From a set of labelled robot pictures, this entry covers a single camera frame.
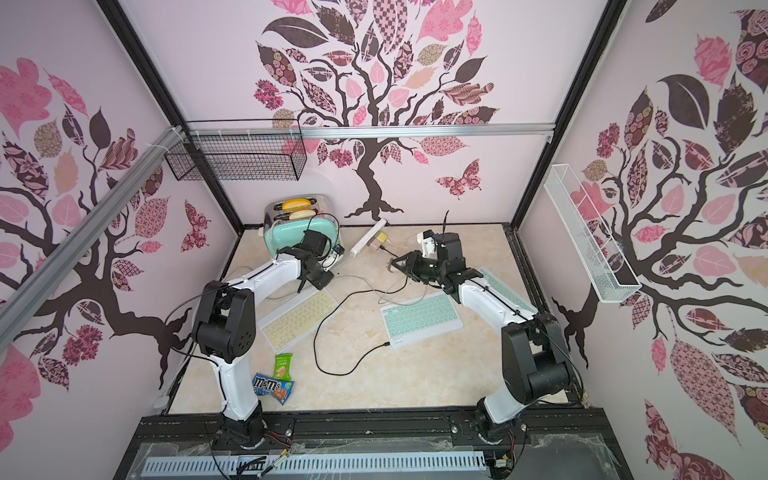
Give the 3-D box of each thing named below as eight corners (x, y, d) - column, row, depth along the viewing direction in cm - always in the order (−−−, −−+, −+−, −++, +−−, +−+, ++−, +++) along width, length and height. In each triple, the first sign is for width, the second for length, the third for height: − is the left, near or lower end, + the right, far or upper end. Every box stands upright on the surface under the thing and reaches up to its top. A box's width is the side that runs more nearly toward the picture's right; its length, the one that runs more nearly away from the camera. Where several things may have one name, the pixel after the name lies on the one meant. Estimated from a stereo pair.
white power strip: (348, 255, 110) (347, 251, 108) (381, 222, 122) (381, 217, 120) (353, 258, 109) (352, 254, 107) (386, 224, 121) (386, 219, 119)
